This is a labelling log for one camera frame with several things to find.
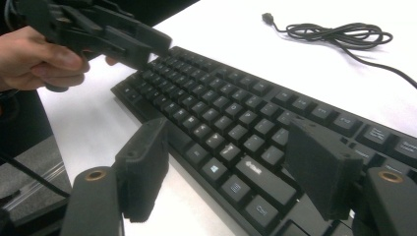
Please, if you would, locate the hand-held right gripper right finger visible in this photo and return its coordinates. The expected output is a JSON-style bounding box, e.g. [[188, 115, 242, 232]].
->
[[284, 117, 366, 222]]

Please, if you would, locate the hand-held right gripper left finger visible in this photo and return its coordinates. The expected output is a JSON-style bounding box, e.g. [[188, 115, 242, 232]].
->
[[113, 117, 170, 224]]

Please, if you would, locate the black computer keyboard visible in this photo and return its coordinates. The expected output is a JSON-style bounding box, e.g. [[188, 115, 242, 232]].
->
[[110, 45, 417, 236]]

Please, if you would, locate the aluminium floor rail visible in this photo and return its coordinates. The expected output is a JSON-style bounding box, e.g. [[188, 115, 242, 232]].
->
[[0, 160, 73, 214]]

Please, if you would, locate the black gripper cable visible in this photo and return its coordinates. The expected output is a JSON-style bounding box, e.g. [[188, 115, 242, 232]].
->
[[0, 150, 73, 200]]

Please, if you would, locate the black keyboard cable with plug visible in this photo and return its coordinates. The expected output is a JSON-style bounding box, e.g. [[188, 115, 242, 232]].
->
[[261, 12, 417, 90]]

